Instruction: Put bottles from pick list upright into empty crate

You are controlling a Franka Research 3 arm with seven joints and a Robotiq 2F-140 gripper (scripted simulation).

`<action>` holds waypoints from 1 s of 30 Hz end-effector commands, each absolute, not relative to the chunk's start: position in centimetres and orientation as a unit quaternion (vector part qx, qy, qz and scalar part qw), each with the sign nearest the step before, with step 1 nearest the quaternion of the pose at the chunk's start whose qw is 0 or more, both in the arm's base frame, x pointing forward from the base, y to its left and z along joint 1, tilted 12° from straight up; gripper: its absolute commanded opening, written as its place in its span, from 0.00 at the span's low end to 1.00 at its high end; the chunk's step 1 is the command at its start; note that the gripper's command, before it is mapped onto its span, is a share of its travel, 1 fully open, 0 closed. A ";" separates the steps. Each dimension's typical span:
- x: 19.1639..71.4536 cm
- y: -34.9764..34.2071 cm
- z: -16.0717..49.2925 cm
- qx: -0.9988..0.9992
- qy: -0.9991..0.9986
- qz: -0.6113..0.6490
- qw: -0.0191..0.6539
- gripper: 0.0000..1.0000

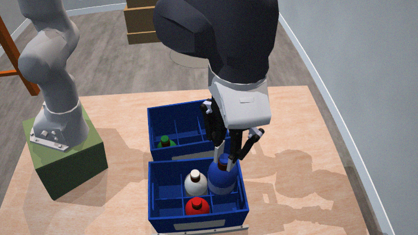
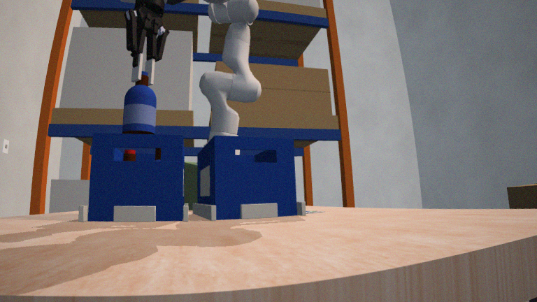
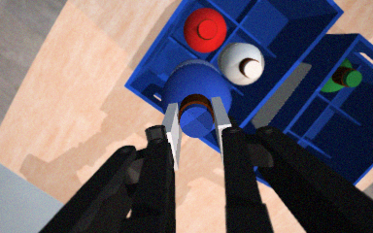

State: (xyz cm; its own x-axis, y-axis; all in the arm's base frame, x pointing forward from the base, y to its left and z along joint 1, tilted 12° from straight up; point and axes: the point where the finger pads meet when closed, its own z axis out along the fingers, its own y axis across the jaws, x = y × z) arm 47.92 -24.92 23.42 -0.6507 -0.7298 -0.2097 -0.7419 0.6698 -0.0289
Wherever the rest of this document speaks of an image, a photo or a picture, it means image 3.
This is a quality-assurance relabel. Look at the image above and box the red bottle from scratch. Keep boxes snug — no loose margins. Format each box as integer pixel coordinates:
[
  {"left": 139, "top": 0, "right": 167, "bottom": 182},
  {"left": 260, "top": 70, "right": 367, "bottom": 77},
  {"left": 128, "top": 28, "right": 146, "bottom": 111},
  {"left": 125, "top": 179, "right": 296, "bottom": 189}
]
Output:
[{"left": 184, "top": 8, "right": 226, "bottom": 52}]

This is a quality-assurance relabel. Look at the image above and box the blue bottle crate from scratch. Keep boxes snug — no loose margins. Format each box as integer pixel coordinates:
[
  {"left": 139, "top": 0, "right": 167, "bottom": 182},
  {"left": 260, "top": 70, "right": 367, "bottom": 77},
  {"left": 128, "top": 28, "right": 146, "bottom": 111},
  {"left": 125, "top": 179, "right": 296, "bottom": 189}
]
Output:
[
  {"left": 124, "top": 0, "right": 322, "bottom": 128},
  {"left": 243, "top": 34, "right": 373, "bottom": 185}
]

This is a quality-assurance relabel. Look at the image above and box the white bottle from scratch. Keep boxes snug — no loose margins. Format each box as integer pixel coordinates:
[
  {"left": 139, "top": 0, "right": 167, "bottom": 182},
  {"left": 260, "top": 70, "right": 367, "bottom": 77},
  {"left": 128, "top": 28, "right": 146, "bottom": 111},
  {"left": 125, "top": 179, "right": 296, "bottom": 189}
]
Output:
[{"left": 218, "top": 43, "right": 264, "bottom": 85}]

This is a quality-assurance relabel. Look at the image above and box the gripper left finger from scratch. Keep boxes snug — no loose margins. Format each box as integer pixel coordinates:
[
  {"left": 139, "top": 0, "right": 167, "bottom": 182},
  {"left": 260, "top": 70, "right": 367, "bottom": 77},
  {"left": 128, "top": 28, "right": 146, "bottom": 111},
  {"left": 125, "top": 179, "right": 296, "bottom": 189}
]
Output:
[{"left": 39, "top": 103, "right": 183, "bottom": 233}]

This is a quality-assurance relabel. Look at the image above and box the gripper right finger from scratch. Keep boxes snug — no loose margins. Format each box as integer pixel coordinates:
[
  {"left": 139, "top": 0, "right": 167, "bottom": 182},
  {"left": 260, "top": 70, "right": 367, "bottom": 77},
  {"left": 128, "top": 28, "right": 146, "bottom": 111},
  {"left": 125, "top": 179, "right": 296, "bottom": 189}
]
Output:
[{"left": 211, "top": 96, "right": 373, "bottom": 233}]

